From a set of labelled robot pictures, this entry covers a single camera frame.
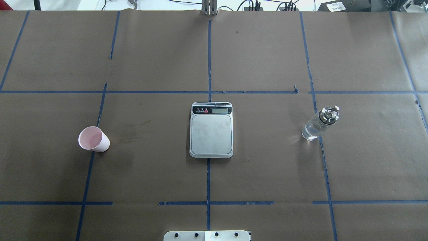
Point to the glass sauce dispenser bottle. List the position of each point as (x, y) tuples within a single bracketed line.
[(320, 122)]

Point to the pink paper cup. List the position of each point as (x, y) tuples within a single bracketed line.
[(93, 139)]

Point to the white digital kitchen scale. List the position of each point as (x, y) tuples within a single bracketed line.
[(211, 130)]

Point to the aluminium frame post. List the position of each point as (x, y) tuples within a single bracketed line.
[(209, 8)]

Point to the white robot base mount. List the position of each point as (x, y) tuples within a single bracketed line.
[(216, 235)]

